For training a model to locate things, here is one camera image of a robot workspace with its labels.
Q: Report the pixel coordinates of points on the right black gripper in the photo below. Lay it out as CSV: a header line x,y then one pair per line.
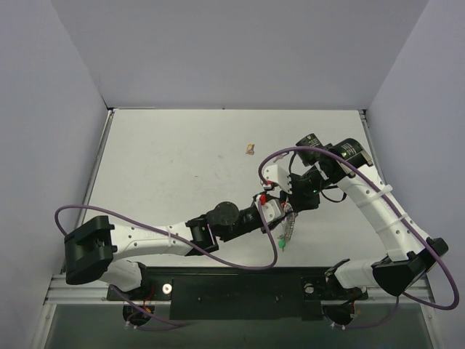
x,y
294,188

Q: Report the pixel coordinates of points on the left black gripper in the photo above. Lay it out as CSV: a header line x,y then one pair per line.
x,y
267,225

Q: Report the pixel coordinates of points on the red handle spring keyring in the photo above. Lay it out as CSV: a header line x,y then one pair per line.
x,y
288,223

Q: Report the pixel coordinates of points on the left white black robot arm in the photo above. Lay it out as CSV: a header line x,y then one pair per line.
x,y
99,250

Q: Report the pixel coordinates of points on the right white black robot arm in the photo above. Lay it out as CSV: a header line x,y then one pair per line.
x,y
411,252

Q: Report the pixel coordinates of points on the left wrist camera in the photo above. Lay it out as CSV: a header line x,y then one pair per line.
x,y
271,209

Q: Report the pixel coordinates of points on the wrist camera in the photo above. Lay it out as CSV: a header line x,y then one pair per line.
x,y
276,176
271,209

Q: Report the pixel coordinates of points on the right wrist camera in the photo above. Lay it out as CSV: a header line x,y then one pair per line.
x,y
276,176

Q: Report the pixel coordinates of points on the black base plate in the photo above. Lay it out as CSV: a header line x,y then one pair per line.
x,y
235,294

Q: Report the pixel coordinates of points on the aluminium frame rail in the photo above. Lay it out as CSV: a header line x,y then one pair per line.
x,y
61,293

